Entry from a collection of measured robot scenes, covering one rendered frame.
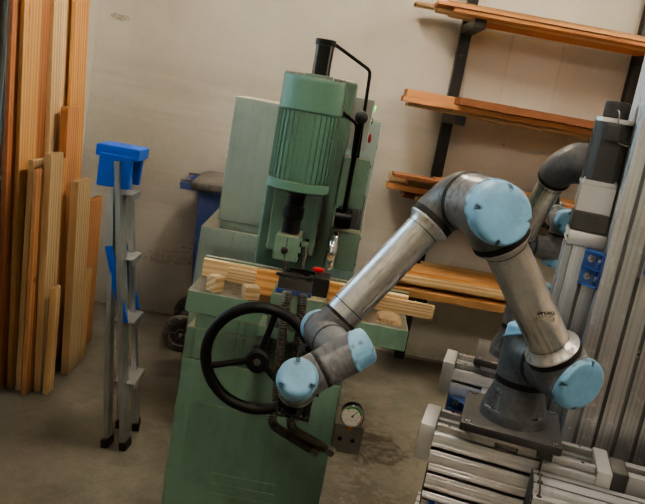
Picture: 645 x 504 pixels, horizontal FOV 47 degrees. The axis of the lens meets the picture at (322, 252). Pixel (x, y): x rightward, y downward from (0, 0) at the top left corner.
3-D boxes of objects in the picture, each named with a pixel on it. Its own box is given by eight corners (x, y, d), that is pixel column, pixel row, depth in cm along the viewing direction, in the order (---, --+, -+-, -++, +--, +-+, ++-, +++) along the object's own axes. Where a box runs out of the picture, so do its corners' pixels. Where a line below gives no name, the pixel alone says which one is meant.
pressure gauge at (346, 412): (337, 431, 198) (342, 403, 196) (337, 425, 201) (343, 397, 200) (360, 436, 198) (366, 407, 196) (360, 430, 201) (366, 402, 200)
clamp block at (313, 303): (263, 325, 190) (269, 292, 188) (270, 311, 203) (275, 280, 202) (321, 336, 190) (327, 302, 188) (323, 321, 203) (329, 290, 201)
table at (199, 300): (174, 320, 191) (177, 298, 190) (200, 291, 221) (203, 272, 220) (407, 364, 190) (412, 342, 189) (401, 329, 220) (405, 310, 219)
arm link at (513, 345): (528, 368, 179) (541, 314, 176) (562, 391, 167) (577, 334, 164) (485, 365, 175) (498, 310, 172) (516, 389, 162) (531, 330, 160)
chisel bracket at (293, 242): (270, 263, 209) (275, 234, 207) (276, 254, 222) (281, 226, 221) (296, 268, 208) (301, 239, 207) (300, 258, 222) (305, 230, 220)
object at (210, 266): (201, 275, 217) (204, 258, 216) (203, 273, 218) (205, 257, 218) (405, 313, 215) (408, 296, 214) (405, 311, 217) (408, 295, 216)
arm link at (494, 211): (573, 366, 168) (479, 159, 148) (618, 394, 154) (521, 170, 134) (531, 396, 166) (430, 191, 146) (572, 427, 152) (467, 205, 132)
